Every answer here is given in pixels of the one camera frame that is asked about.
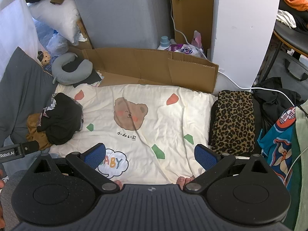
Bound black bear pattern garment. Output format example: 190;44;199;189
37;92;84;145

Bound person left hand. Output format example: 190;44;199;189
0;169;6;229

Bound brown crumpled garment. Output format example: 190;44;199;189
26;113;52;151

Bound person bare foot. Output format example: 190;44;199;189
177;176;195;190

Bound leopard print garment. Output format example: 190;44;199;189
210;90;255;156

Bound blue patterned garment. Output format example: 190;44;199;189
257;107;296;190

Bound grey blue pillow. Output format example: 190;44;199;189
0;47;57;146

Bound cream bear print quilt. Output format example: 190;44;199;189
50;85;216;184

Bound black garment pile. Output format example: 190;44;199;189
253;77;304;137

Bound black cloth under neck pillow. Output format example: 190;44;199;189
73;69;102;88

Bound grey neck pillow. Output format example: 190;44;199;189
51;52;94;86

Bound brown cardboard box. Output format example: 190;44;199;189
69;47;219;93

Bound small plush bear toy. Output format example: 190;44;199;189
37;51;51;67

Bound purple white detergent bag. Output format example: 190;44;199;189
167;30;207;59

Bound blue cap detergent bottle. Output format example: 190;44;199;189
158;35;171;50

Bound white pillow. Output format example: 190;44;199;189
28;0;81;45

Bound black round table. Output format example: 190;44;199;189
260;21;307;82

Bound grey plastic wrapped appliance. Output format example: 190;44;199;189
75;0;173;49

